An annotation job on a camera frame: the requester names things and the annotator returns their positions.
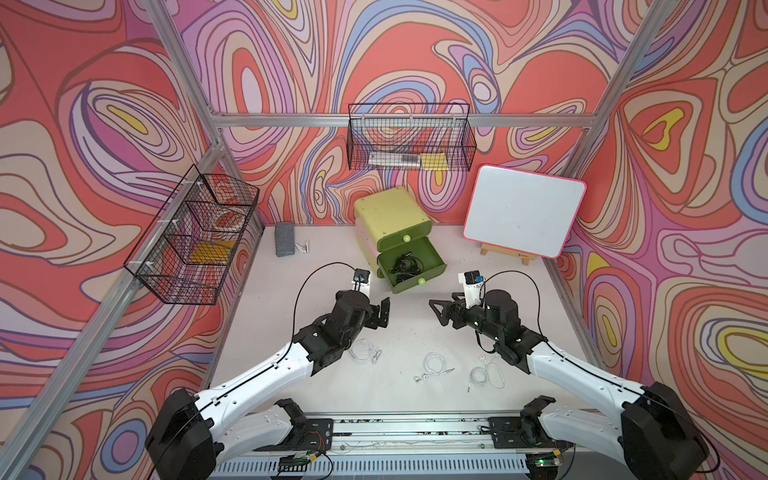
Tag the wire basket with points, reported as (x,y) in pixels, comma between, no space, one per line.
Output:
(208,207)
(392,135)

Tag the grey whiteboard eraser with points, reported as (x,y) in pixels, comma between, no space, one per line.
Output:
(284,238)

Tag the yellow item in left basket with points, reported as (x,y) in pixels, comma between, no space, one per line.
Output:
(210,252)

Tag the green circuit board right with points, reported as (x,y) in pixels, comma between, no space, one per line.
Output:
(543,460)

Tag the green circuit board left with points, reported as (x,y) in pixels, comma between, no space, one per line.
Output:
(293,463)

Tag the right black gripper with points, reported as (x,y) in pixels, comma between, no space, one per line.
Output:
(459,308)

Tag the green yellow drawer cabinet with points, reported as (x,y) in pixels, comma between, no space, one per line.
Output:
(393,233)

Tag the pink framed whiteboard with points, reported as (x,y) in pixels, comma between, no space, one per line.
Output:
(523,211)

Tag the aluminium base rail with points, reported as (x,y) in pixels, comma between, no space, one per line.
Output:
(454,443)

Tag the wooden whiteboard easel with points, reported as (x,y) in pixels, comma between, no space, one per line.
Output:
(526,258)

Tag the green circuit board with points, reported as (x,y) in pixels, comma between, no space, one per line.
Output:
(293,463)
(543,460)

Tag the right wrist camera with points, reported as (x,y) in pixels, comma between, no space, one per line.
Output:
(471,282)

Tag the small white clip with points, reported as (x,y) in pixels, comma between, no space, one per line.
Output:
(304,248)

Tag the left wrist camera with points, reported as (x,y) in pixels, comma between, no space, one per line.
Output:
(361,281)

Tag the yellow item in back basket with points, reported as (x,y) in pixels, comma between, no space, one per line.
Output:
(434,162)

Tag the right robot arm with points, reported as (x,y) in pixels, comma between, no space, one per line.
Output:
(645,428)

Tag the black earphones with silver buds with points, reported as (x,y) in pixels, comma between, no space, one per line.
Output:
(404,275)

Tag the left wire basket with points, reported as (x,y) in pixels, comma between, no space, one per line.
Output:
(208,207)

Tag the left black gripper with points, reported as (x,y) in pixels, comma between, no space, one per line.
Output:
(374,320)

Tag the back wire basket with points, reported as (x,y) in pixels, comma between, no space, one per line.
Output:
(392,135)

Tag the yellow item in basket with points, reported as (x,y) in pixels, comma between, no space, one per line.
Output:
(210,252)
(434,162)

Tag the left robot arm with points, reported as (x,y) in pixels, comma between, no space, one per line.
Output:
(194,433)

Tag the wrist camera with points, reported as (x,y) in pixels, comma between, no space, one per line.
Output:
(471,282)
(361,281)

